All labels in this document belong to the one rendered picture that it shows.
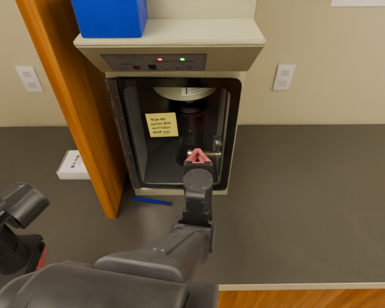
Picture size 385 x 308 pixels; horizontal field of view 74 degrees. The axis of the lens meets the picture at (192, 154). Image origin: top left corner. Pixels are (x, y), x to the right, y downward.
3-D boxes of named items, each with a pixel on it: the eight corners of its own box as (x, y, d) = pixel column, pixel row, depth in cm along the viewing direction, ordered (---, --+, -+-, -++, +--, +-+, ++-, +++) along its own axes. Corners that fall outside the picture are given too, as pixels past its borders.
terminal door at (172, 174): (135, 187, 86) (108, 76, 58) (226, 189, 86) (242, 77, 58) (135, 189, 86) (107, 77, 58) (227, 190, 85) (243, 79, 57)
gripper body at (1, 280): (45, 238, 53) (30, 219, 48) (23, 291, 46) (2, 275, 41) (14, 239, 53) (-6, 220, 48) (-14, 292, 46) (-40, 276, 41)
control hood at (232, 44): (102, 67, 57) (90, 18, 50) (247, 66, 58) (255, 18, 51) (87, 94, 49) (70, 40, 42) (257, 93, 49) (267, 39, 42)
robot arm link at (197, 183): (168, 250, 51) (211, 256, 49) (161, 218, 43) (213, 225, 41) (180, 200, 59) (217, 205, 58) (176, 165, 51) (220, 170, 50)
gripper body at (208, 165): (212, 159, 59) (214, 184, 54) (210, 187, 66) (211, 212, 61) (184, 159, 59) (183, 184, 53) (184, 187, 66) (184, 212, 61)
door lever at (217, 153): (187, 145, 72) (187, 139, 70) (222, 146, 71) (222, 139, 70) (186, 159, 68) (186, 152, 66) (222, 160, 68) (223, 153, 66)
